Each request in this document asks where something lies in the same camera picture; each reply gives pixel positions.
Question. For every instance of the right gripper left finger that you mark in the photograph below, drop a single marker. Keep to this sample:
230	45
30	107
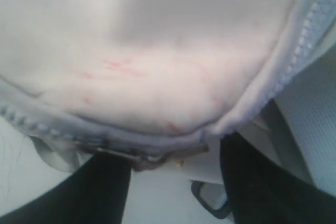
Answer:
95	193

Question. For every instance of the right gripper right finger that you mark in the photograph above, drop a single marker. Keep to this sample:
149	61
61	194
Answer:
259	191

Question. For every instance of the white fabric zipper bag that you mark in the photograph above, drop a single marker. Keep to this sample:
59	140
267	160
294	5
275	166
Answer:
149	81

